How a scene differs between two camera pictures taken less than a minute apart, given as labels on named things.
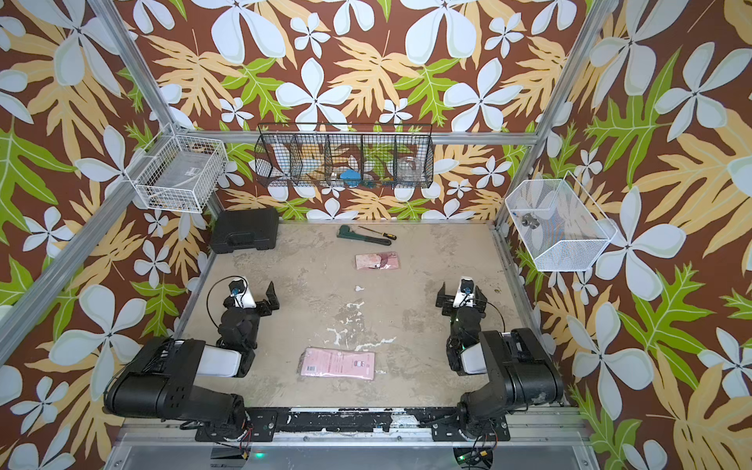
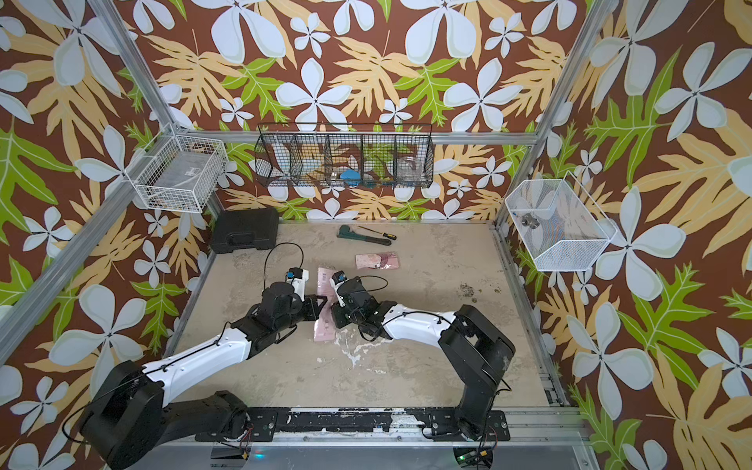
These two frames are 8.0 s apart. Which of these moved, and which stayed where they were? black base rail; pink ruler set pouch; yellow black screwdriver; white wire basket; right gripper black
Moved: right gripper black; pink ruler set pouch
Stayed: black base rail; yellow black screwdriver; white wire basket
